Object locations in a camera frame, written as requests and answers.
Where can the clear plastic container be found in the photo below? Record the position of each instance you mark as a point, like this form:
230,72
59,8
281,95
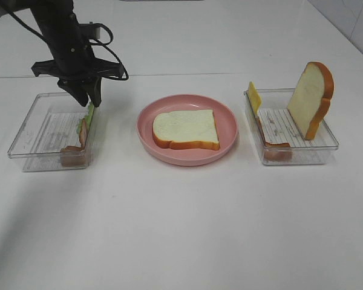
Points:
279,127
49,126

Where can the bacon strip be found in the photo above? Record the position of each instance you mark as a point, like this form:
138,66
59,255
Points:
274,151
74,156

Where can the bread slice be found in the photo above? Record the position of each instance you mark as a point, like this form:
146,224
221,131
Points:
186,129
311,99

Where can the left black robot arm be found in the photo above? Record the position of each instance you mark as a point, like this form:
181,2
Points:
39,16

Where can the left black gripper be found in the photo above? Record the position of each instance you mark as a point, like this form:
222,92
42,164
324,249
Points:
74,59

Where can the green lettuce leaf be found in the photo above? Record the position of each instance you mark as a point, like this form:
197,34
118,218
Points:
87,118

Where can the right clear plastic container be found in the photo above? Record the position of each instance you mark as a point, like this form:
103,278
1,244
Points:
279,127

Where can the yellow cheese slice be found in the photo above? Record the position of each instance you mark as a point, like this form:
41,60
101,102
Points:
254,98

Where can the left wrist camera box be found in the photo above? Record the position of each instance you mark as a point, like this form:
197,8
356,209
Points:
90,30

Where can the pink round plate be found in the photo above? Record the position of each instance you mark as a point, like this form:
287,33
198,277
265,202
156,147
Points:
226,123

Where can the left clear plastic container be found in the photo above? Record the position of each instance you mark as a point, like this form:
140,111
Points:
49,126

